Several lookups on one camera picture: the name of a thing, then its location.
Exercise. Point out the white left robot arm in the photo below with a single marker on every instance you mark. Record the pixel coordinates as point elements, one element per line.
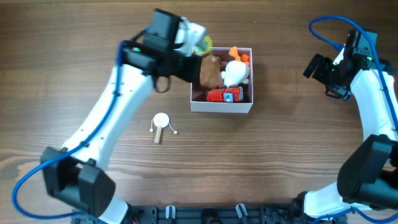
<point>76,173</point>

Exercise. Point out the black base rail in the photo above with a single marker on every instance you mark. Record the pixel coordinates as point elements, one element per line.
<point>238,214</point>

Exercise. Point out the white plush duck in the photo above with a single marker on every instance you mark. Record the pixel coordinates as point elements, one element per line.
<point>237,70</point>

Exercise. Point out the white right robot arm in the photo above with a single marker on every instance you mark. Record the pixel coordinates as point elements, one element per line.
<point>362,181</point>

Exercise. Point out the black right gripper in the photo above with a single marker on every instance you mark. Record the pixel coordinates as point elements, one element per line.
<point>318,74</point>

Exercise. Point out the brown plush bear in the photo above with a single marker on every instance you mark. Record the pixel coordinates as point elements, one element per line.
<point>210,72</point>

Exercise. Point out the red toy fire truck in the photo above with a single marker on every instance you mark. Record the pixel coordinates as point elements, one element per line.
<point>226,94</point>

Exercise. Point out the yellow cat rattle drum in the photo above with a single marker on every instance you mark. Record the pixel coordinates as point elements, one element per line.
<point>204,46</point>

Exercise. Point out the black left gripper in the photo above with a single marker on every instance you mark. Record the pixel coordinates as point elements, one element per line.
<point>188,73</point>

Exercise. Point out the pink cardboard box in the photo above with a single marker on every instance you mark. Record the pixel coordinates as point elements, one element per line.
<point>198,102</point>

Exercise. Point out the white rattle drum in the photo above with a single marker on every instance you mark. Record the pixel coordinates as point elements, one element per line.
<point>158,123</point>

